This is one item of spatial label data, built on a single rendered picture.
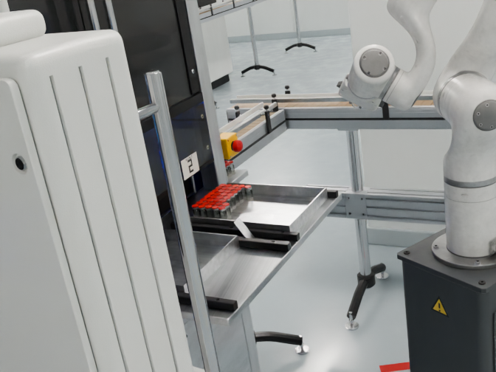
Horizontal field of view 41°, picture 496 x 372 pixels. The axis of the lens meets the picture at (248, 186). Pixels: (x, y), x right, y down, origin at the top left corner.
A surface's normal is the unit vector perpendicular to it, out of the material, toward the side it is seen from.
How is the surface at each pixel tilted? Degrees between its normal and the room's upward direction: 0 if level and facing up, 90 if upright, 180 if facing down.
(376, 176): 90
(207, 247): 0
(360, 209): 90
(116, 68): 90
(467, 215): 90
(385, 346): 0
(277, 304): 0
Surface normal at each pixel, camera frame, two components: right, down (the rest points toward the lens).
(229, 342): 0.87, 0.04
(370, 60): -0.06, -0.10
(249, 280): -0.15, -0.92
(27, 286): -0.55, 0.37
